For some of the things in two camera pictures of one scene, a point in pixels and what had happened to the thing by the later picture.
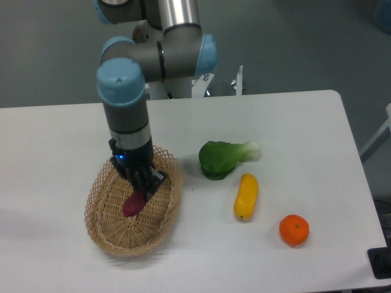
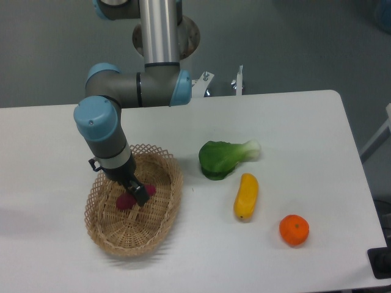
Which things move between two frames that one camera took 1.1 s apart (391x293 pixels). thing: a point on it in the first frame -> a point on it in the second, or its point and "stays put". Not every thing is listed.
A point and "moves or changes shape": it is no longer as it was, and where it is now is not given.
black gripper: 132,164 -> 124,173
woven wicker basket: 148,230 stays put
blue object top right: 385,23 stays put
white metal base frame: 199,87 stays put
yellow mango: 246,196 stays put
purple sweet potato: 134,203 moves or changes shape
